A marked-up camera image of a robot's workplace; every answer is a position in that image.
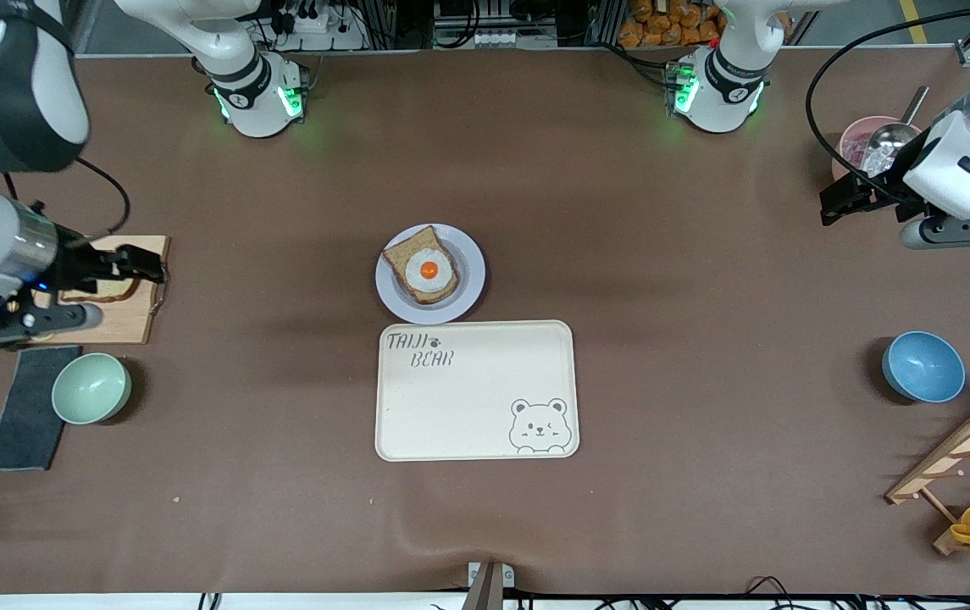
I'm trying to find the plain brown bread slice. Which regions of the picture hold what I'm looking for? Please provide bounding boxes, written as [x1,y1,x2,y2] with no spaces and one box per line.
[59,273,142,304]

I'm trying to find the white round plate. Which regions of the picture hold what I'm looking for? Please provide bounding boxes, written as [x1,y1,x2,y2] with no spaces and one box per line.
[375,224,486,325]

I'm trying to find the metal scoop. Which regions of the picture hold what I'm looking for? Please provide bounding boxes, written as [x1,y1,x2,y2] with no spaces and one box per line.
[864,85,931,175]

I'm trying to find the clear ice cubes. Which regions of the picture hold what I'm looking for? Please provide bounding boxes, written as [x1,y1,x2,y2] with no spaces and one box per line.
[842,131,875,170]

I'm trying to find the wooden cutting board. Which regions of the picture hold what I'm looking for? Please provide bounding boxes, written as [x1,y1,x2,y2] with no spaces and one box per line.
[6,236,171,346]

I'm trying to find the pink bowl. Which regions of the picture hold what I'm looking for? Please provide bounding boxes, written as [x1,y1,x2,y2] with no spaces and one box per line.
[831,115,917,191]

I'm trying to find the mint green bowl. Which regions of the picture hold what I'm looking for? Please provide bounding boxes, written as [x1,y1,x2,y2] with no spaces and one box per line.
[51,352,133,425]

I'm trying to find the dark grey cloth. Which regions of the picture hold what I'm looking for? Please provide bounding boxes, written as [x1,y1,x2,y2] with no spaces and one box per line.
[0,345,83,472]

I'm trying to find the blue bowl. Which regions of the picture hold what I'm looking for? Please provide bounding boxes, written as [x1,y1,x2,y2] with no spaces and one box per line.
[881,330,967,404]

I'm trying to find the pile of orange buns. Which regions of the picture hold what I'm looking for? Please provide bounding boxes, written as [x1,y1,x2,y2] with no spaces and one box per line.
[618,0,727,47]

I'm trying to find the bread slice under egg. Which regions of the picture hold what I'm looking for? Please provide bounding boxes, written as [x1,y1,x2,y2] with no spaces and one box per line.
[382,225,460,306]

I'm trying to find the wooden peg rack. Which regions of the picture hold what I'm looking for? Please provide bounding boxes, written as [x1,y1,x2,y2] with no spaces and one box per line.
[885,390,970,557]

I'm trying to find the fried egg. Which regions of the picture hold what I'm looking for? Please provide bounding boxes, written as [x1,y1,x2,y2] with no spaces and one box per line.
[405,248,455,294]

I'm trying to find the white power strip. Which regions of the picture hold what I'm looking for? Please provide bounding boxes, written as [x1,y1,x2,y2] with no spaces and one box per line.
[277,4,367,52]

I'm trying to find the cream tray with bear print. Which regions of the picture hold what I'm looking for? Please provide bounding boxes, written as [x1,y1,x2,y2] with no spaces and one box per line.
[375,320,580,463]

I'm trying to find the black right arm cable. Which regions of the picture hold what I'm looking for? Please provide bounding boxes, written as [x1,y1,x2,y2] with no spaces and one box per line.
[72,157,132,247]

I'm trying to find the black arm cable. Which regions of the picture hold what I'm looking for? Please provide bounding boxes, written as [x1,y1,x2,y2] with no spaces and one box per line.
[72,157,132,247]
[804,7,970,204]

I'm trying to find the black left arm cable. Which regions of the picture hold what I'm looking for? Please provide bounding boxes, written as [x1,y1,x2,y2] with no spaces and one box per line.
[804,7,970,204]

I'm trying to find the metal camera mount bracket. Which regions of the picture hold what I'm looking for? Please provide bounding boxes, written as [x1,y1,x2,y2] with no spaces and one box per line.
[461,561,516,610]

